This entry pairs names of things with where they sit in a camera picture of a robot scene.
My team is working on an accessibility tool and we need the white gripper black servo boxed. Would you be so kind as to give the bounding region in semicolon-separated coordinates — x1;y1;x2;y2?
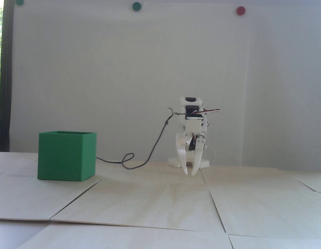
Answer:
175;131;206;177

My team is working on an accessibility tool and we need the green box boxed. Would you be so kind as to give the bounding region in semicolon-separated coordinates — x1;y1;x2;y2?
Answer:
37;131;97;182

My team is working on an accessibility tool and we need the white power cable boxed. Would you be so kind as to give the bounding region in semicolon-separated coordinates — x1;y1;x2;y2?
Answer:
207;146;216;166

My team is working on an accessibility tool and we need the black camera cable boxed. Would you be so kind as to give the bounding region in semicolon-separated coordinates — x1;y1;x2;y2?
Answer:
96;107;174;170

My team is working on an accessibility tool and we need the dark window frame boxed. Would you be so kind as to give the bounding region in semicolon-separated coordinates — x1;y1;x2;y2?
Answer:
2;0;15;152

